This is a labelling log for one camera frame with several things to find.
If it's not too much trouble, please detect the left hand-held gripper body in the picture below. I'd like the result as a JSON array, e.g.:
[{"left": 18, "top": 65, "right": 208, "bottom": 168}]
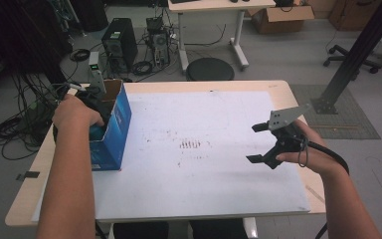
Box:
[{"left": 75, "top": 68, "right": 114, "bottom": 128}]

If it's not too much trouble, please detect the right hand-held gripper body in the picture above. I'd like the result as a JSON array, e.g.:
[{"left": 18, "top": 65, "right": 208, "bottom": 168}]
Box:
[{"left": 266, "top": 104, "right": 312, "bottom": 170}]

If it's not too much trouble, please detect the blue cardboard box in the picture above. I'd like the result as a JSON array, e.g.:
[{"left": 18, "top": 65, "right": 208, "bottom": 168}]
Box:
[{"left": 88, "top": 79, "right": 133, "bottom": 172}]

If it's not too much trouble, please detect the person's right hand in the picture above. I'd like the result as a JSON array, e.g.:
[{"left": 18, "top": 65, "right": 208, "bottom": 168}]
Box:
[{"left": 275, "top": 119, "right": 344, "bottom": 177}]

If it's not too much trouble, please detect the person's left hand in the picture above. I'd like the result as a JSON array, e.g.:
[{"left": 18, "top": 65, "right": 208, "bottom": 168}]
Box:
[{"left": 51, "top": 94, "right": 105, "bottom": 141}]

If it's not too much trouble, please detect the white unit with green display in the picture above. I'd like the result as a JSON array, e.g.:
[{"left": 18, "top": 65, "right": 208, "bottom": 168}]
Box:
[{"left": 88, "top": 50, "right": 100, "bottom": 73}]

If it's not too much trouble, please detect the black computer tower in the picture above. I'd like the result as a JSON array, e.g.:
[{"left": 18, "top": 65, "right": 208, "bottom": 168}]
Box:
[{"left": 100, "top": 17, "right": 139, "bottom": 74}]

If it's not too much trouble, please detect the grey floor mat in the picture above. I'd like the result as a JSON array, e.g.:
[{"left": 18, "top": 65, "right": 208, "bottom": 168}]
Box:
[{"left": 289, "top": 84, "right": 382, "bottom": 140}]

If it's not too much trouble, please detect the white table sheet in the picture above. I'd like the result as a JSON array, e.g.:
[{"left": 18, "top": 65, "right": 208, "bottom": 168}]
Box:
[{"left": 31, "top": 90, "right": 312, "bottom": 223}]

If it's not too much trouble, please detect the grey open computer tower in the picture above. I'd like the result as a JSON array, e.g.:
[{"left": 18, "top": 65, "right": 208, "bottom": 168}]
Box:
[{"left": 148, "top": 29, "right": 172, "bottom": 68}]

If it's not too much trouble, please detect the round black stool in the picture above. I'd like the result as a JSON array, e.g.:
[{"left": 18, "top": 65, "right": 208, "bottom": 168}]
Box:
[{"left": 185, "top": 57, "right": 236, "bottom": 83}]

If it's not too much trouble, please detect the small black device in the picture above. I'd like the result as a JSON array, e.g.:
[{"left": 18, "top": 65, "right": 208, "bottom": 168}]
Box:
[{"left": 145, "top": 16, "right": 164, "bottom": 33}]

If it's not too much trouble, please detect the person's right leg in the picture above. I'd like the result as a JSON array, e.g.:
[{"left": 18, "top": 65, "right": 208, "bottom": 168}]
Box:
[{"left": 188, "top": 218, "right": 250, "bottom": 239}]

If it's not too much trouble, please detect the person's leg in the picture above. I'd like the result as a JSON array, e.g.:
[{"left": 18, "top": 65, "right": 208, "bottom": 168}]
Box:
[
  {"left": 112, "top": 221, "right": 170, "bottom": 239},
  {"left": 188, "top": 218, "right": 250, "bottom": 239}
]

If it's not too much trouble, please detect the black curtain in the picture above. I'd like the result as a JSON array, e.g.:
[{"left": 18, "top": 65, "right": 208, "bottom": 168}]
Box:
[{"left": 0, "top": 0, "right": 73, "bottom": 76}]

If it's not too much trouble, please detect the black office chair base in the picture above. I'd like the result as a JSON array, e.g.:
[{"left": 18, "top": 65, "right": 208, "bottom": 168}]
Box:
[{"left": 322, "top": 44, "right": 382, "bottom": 75}]

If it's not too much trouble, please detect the open brown cardboard box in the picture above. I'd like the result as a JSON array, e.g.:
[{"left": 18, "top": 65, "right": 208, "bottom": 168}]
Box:
[{"left": 247, "top": 4, "right": 316, "bottom": 35}]

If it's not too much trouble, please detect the grey tape piece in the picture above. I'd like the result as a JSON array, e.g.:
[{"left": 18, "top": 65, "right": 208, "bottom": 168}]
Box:
[{"left": 15, "top": 170, "right": 41, "bottom": 182}]

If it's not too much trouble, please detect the black metal stand beam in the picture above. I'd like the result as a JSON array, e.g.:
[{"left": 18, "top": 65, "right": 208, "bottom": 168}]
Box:
[{"left": 309, "top": 0, "right": 382, "bottom": 116}]

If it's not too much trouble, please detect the white desk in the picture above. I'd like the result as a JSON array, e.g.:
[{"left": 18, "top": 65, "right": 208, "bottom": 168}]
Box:
[{"left": 167, "top": 0, "right": 277, "bottom": 75}]

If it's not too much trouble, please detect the closed brown cardboard box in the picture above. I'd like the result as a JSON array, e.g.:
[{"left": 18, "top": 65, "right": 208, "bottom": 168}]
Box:
[{"left": 327, "top": 0, "right": 382, "bottom": 33}]

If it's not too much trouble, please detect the person's left leg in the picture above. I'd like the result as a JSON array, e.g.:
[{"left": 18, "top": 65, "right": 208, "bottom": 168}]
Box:
[{"left": 112, "top": 221, "right": 170, "bottom": 239}]

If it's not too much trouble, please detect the coiled black cable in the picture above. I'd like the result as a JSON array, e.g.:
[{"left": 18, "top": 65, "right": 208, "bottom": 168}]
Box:
[
  {"left": 131, "top": 60, "right": 153, "bottom": 77},
  {"left": 69, "top": 48, "right": 92, "bottom": 63}
]

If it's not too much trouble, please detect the left hand-held gripper cable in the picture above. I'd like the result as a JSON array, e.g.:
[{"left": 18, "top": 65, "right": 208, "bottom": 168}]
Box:
[{"left": 49, "top": 81, "right": 87, "bottom": 101}]

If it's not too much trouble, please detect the hand-held gripper cable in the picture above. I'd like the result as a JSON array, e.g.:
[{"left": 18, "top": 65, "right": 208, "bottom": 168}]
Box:
[
  {"left": 297, "top": 135, "right": 351, "bottom": 239},
  {"left": 49, "top": 81, "right": 87, "bottom": 101}
]

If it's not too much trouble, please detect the right hand-held gripper cable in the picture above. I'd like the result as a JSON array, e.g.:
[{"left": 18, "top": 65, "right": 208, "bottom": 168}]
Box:
[{"left": 297, "top": 135, "right": 351, "bottom": 239}]

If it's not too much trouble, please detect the bundle of black floor cables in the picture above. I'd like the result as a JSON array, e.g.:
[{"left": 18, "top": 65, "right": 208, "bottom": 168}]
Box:
[{"left": 0, "top": 71, "right": 63, "bottom": 161}]

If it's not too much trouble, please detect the black floor cable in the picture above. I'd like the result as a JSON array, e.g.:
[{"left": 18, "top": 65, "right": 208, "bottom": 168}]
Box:
[{"left": 183, "top": 23, "right": 228, "bottom": 48}]

